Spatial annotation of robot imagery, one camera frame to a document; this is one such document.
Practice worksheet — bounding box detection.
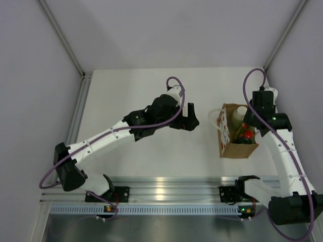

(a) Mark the yellow bottle red cap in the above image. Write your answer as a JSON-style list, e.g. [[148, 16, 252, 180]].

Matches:
[[240, 123, 254, 134]]

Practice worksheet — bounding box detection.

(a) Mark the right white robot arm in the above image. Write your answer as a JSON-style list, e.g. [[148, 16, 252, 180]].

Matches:
[[235, 88, 322, 225]]

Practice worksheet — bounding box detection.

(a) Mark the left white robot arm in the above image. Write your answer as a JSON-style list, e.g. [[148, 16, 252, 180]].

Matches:
[[53, 94, 199, 202]]

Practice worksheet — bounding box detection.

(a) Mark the watermelon print canvas bag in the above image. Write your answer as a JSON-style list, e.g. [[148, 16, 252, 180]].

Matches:
[[208, 103, 258, 159]]

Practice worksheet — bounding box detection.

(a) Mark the pale green white-capped bottle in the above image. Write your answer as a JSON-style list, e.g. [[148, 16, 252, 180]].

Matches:
[[231, 106, 247, 129]]

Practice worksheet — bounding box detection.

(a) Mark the green bottle red label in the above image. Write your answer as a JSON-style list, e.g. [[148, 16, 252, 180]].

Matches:
[[234, 130, 255, 145]]

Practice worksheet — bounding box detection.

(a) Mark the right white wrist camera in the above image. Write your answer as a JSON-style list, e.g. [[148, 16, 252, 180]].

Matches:
[[259, 86, 278, 100]]

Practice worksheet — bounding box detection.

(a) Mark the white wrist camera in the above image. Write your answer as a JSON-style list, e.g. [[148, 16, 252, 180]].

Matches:
[[259, 86, 278, 100], [166, 86, 183, 106]]

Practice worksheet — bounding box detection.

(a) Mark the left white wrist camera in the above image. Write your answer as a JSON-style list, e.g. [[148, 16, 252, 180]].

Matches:
[[166, 86, 183, 106]]

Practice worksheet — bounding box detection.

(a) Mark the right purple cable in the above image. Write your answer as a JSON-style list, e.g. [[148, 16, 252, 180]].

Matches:
[[242, 67, 316, 240]]

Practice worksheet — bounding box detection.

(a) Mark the purple cable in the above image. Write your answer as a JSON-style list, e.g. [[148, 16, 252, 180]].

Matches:
[[242, 67, 316, 240], [38, 76, 187, 222]]

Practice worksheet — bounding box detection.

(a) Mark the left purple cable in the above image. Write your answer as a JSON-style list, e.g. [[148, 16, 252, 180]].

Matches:
[[38, 76, 187, 222]]

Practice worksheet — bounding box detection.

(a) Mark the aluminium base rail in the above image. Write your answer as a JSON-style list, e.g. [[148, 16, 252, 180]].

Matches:
[[41, 176, 281, 204]]

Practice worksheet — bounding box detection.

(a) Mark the right aluminium corner post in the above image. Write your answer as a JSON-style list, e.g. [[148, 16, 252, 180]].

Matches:
[[263, 0, 310, 72]]

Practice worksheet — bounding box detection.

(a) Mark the aluminium corner post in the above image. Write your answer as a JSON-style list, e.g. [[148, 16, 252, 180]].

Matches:
[[263, 0, 310, 72], [36, 0, 84, 77]]

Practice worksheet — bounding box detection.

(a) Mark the white slotted cable duct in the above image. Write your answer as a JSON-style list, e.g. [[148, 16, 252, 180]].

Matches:
[[50, 204, 246, 216]]

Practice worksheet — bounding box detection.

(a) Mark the left aluminium corner post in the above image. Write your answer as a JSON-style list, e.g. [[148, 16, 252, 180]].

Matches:
[[36, 0, 84, 77]]

